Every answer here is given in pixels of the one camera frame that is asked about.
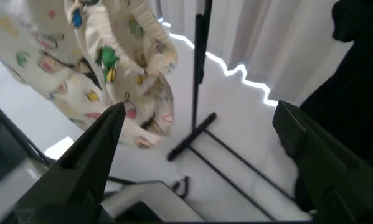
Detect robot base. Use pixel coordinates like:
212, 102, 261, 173
0, 99, 205, 222

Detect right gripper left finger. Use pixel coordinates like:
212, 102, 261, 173
14, 101, 127, 223

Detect white curtain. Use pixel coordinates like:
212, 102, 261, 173
148, 0, 355, 106

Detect black clothes rack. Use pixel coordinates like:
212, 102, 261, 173
166, 0, 299, 222

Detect cream printed garment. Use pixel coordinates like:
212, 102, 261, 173
0, 0, 178, 149

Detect black cable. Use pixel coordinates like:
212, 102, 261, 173
106, 175, 190, 200

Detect black garment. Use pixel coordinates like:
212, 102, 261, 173
293, 0, 373, 212

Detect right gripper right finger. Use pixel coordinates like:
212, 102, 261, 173
272, 99, 373, 222

